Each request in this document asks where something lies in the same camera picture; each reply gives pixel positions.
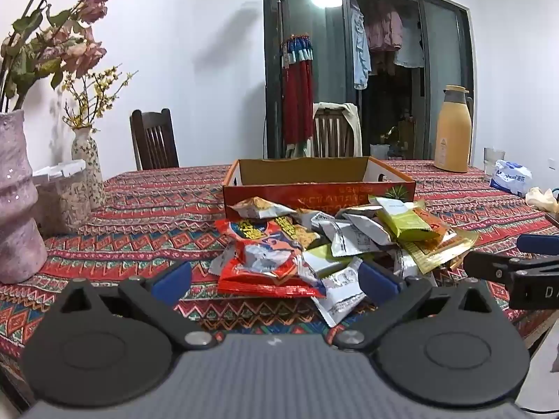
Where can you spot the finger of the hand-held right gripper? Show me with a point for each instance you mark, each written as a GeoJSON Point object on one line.
{"type": "Point", "coordinates": [484, 264]}
{"type": "Point", "coordinates": [539, 244]}

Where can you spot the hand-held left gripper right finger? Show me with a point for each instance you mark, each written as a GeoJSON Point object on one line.
{"type": "Point", "coordinates": [377, 281]}

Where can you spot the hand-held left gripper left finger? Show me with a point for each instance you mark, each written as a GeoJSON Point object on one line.
{"type": "Point", "coordinates": [172, 277]}

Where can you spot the pile of mixed snack packets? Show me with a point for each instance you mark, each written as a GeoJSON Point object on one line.
{"type": "Point", "coordinates": [349, 235]}

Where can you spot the orange cardboard box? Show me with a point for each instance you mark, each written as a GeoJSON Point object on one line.
{"type": "Point", "coordinates": [288, 192]}

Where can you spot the crumpled cream tissue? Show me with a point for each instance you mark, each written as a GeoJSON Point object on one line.
{"type": "Point", "coordinates": [539, 198]}

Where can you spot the blue white tissue pack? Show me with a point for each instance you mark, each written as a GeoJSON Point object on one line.
{"type": "Point", "coordinates": [511, 179]}

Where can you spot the clear glass cup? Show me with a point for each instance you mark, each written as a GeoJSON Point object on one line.
{"type": "Point", "coordinates": [493, 157]}

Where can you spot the yellow thermos jug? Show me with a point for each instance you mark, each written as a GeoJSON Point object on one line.
{"type": "Point", "coordinates": [452, 139]}

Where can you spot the clear seed container white lid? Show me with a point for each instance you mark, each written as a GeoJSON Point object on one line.
{"type": "Point", "coordinates": [65, 200]}

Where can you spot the floral ceramic vase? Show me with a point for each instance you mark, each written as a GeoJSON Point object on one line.
{"type": "Point", "coordinates": [89, 161]}

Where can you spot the dark wooden chair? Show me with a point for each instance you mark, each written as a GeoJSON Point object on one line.
{"type": "Point", "coordinates": [153, 118]}

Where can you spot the pink textured vase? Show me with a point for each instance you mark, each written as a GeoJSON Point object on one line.
{"type": "Point", "coordinates": [17, 227]}

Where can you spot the yellow flower branches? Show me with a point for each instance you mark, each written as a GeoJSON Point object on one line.
{"type": "Point", "coordinates": [77, 120]}

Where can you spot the red hanging firecracker decoration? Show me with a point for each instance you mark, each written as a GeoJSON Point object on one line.
{"type": "Point", "coordinates": [297, 96]}

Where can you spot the hanging white garment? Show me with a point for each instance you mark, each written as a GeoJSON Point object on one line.
{"type": "Point", "coordinates": [410, 52]}

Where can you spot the dark framed glass door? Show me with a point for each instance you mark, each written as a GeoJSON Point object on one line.
{"type": "Point", "coordinates": [268, 74]}

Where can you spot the hanging light blue shirt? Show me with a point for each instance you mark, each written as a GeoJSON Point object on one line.
{"type": "Point", "coordinates": [360, 52]}

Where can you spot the hanging pink clothes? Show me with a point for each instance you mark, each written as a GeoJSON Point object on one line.
{"type": "Point", "coordinates": [384, 30]}

